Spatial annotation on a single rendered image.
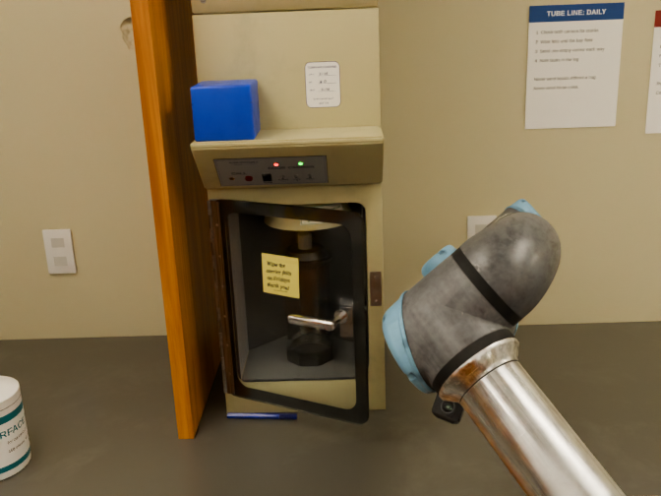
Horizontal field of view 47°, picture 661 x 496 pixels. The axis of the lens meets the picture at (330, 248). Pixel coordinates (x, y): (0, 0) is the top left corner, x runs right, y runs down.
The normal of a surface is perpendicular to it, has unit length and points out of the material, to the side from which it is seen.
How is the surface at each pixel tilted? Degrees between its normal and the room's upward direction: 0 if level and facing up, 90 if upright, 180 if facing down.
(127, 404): 0
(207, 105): 90
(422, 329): 63
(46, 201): 90
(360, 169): 135
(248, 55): 90
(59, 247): 90
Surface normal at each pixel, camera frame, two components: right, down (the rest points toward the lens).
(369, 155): 0.02, 0.89
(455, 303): -0.30, -0.07
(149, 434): -0.04, -0.95
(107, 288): -0.01, 0.30
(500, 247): -0.17, -0.57
